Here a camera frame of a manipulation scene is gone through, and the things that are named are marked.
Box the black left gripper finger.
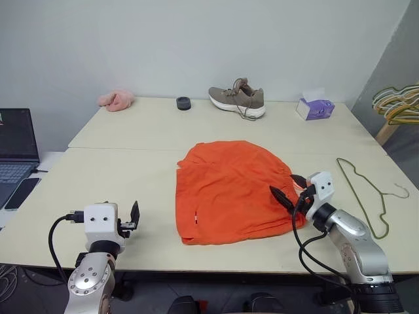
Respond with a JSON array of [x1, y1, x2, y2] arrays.
[[130, 200, 141, 227]]

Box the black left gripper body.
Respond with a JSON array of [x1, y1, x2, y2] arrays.
[[117, 218, 139, 239]]

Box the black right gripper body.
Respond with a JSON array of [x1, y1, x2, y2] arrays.
[[293, 184, 318, 215]]

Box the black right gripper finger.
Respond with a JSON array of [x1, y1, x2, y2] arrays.
[[290, 174, 310, 190], [268, 185, 297, 215]]

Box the orange shorts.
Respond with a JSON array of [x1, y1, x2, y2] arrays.
[[175, 140, 308, 246]]

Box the olive green wire hanger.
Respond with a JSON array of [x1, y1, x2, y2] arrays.
[[336, 158, 410, 239]]

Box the black table leg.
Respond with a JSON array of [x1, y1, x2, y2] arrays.
[[111, 271, 135, 302], [316, 280, 348, 308]]

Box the purple tissue box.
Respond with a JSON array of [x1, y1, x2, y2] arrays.
[[295, 88, 335, 121]]

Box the wooden clothes rack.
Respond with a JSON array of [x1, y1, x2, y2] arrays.
[[375, 120, 399, 147]]

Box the dark rounded shape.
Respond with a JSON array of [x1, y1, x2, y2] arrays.
[[168, 295, 206, 314]]

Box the white side table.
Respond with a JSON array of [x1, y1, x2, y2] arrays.
[[0, 150, 67, 232]]

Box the black smartphone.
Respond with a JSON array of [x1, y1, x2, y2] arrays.
[[3, 177, 42, 211]]

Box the taupe sneaker with white sole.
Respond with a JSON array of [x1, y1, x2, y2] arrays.
[[208, 77, 266, 122]]

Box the pink fuzzy slipper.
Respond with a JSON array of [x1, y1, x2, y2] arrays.
[[98, 90, 134, 112]]

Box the grey laptop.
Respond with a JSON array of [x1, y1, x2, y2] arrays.
[[0, 108, 41, 210]]

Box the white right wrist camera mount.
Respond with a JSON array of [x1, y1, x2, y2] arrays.
[[306, 171, 335, 218]]

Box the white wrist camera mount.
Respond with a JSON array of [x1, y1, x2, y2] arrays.
[[84, 202, 126, 248], [306, 171, 335, 218]]

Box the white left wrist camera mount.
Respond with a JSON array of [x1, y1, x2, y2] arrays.
[[84, 202, 126, 248]]

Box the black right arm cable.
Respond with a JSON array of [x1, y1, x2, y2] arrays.
[[292, 196, 363, 314]]

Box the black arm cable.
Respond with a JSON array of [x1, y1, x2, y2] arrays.
[[292, 196, 363, 314], [48, 211, 86, 284]]

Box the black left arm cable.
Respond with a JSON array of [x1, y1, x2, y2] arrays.
[[48, 211, 86, 284]]

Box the light green wire hanger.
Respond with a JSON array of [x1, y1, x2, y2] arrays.
[[373, 85, 419, 115]]

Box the white cable tangle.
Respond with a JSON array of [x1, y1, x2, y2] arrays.
[[0, 263, 21, 305]]

